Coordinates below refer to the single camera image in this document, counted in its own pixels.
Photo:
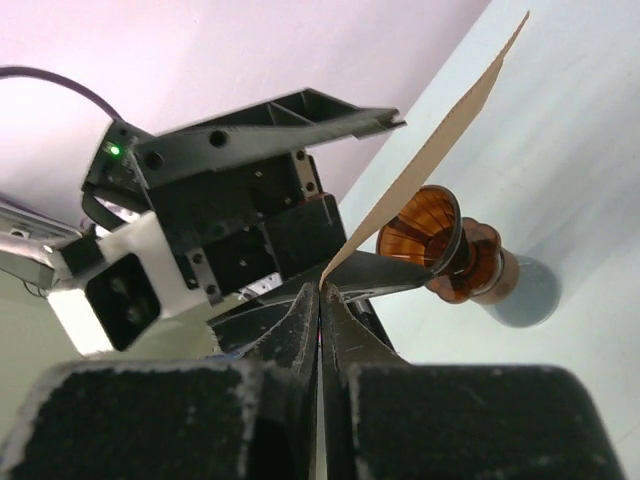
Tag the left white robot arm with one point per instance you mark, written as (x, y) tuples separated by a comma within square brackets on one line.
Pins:
[(107, 165)]

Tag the grey glass carafe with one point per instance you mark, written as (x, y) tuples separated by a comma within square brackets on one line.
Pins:
[(534, 299)]

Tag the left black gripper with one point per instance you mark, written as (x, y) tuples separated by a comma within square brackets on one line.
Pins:
[(238, 199)]

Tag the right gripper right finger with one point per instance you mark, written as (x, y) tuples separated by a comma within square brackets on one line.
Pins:
[(388, 419)]

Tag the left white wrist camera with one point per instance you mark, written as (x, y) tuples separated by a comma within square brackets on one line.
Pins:
[(127, 284)]

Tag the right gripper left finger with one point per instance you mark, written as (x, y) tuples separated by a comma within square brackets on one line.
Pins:
[(250, 417)]

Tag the brown paper coffee filter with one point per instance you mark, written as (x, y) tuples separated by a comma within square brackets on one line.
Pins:
[(428, 157)]

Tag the amber plastic coffee dripper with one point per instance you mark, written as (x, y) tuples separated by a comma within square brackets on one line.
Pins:
[(462, 255)]

